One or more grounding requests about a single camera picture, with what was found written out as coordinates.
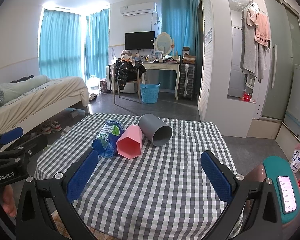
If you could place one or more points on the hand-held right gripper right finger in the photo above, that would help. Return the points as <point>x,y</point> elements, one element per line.
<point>216,177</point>

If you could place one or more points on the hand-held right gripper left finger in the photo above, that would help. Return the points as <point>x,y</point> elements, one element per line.
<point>82,176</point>

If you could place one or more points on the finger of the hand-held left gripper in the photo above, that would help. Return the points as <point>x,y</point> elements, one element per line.
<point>11,133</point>
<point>37,142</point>

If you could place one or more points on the pink hexagonal cup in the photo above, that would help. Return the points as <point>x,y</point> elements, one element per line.
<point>129,145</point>

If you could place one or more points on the grey round cup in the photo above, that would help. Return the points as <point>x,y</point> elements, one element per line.
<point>148,127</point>

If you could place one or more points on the person's left hand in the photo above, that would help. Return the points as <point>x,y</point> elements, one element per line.
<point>8,201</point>

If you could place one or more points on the pair of sneakers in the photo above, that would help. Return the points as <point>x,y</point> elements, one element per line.
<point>51,127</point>

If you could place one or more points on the bed with beige sheet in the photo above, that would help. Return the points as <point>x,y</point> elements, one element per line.
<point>40,100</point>

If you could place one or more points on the pale green quilt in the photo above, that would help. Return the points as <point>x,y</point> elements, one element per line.
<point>22,86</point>

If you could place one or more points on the blue plastic bottle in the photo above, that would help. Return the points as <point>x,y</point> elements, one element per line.
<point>109,135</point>

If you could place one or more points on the black cloth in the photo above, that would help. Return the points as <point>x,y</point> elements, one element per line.
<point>22,78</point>

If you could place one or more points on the grey checkered tablecloth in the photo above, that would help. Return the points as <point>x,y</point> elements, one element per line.
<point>152,180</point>

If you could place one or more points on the smartphone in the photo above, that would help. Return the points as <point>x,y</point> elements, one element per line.
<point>287,195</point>

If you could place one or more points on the clear water jug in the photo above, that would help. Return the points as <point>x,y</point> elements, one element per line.
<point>93,85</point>

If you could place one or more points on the white packet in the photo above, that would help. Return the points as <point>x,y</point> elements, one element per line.
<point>298,157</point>

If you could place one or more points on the red packets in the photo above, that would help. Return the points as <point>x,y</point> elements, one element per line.
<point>247,97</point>

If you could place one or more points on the small patterned bin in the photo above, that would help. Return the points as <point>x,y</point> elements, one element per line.
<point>103,85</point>

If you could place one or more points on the dark grey suitcase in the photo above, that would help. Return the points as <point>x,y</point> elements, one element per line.
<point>187,82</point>

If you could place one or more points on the blue window curtain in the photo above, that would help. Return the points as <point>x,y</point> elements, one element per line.
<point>96,45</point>
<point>60,45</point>

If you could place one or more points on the wooden chair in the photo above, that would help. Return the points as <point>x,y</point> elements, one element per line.
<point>130,86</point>

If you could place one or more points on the blue laundry basket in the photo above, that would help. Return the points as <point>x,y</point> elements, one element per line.
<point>150,93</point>

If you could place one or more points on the black patterned jacket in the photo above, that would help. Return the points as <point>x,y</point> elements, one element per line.
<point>126,72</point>

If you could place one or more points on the white washing machine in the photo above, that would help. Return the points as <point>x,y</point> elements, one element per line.
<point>298,100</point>

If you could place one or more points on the cardboard boxes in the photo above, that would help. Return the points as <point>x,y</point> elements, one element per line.
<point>188,58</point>

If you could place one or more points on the cream dressing table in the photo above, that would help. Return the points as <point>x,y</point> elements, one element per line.
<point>162,66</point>

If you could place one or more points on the grey towel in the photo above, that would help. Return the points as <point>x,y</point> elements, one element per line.
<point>250,55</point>

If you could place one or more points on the frosted glass sliding door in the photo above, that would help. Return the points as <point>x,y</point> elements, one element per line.
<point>280,62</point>

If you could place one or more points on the black television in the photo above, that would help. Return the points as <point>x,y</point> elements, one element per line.
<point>139,40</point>

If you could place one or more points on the oval white mirror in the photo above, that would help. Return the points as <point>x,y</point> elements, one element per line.
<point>163,42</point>

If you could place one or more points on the pink towel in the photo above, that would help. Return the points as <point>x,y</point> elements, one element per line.
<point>262,30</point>

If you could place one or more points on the tall blue curtain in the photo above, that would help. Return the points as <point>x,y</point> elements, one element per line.
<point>180,22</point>

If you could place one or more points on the white air conditioner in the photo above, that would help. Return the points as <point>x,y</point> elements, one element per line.
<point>138,8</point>

